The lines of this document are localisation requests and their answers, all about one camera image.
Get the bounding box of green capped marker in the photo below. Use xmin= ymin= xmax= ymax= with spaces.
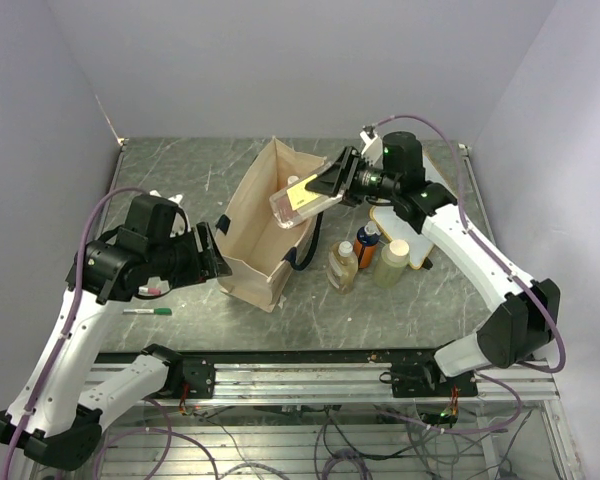
xmin=123 ymin=307 xmax=173 ymax=316

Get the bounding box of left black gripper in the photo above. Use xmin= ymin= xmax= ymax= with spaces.
xmin=147 ymin=220 xmax=233 ymax=289

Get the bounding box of beige canvas tote bag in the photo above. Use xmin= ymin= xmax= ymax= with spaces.
xmin=214 ymin=138 xmax=325 ymax=312

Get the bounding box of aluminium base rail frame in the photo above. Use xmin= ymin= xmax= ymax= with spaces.
xmin=9 ymin=349 xmax=581 ymax=480

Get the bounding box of red capped marker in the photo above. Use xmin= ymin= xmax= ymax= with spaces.
xmin=138 ymin=287 xmax=161 ymax=296

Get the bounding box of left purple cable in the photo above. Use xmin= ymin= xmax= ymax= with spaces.
xmin=2 ymin=187 xmax=174 ymax=480

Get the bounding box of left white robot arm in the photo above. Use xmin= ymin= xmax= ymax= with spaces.
xmin=0 ymin=191 xmax=231 ymax=471

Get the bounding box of small whiteboard with wooden frame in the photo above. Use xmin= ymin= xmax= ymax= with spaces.
xmin=369 ymin=154 xmax=461 ymax=271

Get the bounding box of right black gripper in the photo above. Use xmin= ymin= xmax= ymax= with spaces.
xmin=307 ymin=146 xmax=400 ymax=207

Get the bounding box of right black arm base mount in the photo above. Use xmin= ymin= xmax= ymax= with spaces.
xmin=379 ymin=362 xmax=478 ymax=399

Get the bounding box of yellow bottle with beige cap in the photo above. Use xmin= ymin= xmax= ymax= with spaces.
xmin=372 ymin=239 xmax=410 ymax=288

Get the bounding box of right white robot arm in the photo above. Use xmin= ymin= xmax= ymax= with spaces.
xmin=305 ymin=131 xmax=566 ymax=396

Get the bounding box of clear bottle with white cap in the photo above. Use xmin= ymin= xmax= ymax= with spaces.
xmin=326 ymin=241 xmax=358 ymax=294

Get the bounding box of amber bottle with black cap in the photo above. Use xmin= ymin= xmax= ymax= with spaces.
xmin=269 ymin=174 xmax=343 ymax=229

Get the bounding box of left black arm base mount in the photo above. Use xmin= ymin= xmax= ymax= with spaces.
xmin=122 ymin=344 xmax=216 ymax=399

